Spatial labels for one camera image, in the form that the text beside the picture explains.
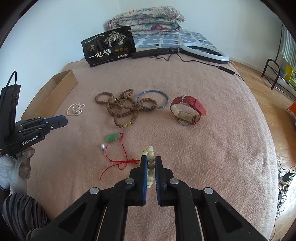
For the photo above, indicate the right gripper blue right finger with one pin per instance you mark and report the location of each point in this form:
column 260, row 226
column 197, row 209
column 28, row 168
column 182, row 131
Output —
column 163, row 176

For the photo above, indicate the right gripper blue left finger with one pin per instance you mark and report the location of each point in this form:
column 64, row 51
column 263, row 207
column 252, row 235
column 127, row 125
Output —
column 138, row 194

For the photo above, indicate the single pearl earring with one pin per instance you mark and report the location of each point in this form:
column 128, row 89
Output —
column 103, row 146

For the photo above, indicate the red strap wristwatch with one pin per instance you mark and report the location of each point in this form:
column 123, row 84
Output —
column 187, row 110

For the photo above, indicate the brown wooden bead mala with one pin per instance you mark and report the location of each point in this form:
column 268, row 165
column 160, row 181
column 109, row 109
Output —
column 123, row 108

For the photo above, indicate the left forearm dark sleeve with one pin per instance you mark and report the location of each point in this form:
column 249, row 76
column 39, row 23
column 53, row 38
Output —
column 22, row 217

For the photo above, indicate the left hand white glove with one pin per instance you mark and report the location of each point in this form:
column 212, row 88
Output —
column 16, row 171

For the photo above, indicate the shallow cardboard box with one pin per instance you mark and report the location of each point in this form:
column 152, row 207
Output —
column 50, row 96

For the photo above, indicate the dark thin bangle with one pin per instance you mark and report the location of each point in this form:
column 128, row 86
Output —
column 161, row 99

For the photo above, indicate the pink blanket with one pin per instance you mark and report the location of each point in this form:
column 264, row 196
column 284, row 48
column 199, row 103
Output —
column 230, row 149

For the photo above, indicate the black snack bag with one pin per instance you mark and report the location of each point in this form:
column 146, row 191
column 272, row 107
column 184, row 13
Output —
column 109, row 46

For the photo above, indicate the orange cloth covered box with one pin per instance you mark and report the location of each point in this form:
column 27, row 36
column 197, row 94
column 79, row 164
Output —
column 291, row 110

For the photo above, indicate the black clothes rack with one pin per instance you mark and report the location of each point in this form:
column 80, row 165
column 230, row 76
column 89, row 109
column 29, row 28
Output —
column 274, row 72

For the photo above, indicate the yellow crate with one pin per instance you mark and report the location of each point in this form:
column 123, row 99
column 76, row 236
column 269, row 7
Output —
column 290, row 77

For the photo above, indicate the folded floral quilt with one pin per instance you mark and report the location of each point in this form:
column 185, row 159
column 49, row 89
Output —
column 154, row 20

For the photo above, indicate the striped hanging towel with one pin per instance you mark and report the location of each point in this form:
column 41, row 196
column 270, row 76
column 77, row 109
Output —
column 288, row 51

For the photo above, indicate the black ring light tripod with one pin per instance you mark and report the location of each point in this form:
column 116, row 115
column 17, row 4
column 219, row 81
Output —
column 154, row 52

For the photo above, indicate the white ring light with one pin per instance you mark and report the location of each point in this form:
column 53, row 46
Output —
column 204, row 52

